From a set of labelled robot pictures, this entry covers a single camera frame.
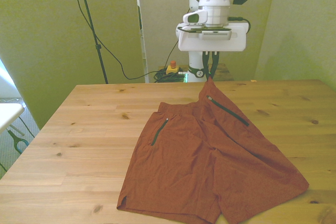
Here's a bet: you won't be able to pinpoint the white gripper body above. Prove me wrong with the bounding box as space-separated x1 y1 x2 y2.
177 22 249 52

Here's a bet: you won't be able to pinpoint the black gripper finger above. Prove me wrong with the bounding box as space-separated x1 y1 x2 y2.
202 51 211 80
209 51 220 81

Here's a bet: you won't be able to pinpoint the rust orange shorts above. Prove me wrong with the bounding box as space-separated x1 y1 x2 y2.
117 78 310 224

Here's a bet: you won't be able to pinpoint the yellow emergency stop button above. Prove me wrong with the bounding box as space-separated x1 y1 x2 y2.
165 60 182 76

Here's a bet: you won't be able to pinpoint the black tripod stand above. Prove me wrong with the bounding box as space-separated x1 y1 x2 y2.
75 0 109 84

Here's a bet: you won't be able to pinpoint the white folding table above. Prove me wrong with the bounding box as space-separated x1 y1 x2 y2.
0 102 26 133

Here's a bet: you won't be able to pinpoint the black and blue tool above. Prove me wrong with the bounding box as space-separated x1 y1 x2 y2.
7 129 29 155

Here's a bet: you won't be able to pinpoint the thin black hanging cable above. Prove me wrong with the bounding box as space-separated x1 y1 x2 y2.
162 39 180 73

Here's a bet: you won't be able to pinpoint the coiled black cables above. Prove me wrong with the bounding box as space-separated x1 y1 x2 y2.
153 68 187 83

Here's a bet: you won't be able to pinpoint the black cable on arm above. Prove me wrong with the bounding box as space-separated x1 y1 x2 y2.
176 16 251 35

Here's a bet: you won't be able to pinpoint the black tripod camera cable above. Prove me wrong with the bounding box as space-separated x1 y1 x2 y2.
67 0 159 81

